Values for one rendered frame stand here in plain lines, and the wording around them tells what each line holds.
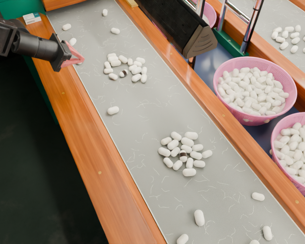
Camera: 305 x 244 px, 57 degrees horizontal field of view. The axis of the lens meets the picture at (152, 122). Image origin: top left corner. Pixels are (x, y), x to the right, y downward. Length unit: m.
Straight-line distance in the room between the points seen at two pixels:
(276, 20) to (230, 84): 0.44
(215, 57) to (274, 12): 0.34
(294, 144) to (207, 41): 0.44
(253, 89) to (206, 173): 0.36
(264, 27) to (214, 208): 0.80
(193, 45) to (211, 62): 0.57
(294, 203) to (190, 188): 0.25
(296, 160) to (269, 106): 0.19
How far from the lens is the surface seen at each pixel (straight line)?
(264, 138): 0.98
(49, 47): 0.82
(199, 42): 0.60
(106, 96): 0.94
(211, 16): 1.28
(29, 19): 1.27
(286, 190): 0.81
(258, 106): 0.96
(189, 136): 0.82
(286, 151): 0.90
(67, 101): 0.93
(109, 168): 0.77
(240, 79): 1.04
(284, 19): 1.36
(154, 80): 0.98
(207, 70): 1.13
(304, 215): 0.80
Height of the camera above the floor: 1.45
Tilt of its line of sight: 54 degrees down
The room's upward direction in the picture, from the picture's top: straight up
